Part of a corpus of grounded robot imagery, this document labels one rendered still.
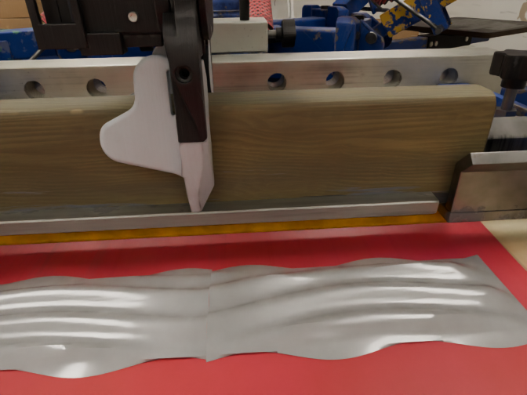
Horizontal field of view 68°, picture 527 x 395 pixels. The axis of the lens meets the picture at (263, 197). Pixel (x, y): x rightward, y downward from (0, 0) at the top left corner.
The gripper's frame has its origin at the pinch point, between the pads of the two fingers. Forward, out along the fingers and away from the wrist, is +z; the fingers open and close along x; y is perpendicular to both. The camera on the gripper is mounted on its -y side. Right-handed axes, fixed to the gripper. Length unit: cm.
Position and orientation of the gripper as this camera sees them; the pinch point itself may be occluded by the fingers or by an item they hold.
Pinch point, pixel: (208, 174)
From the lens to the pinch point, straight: 26.6
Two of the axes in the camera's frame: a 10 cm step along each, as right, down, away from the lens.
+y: -10.0, 0.5, -0.5
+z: 0.2, 8.7, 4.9
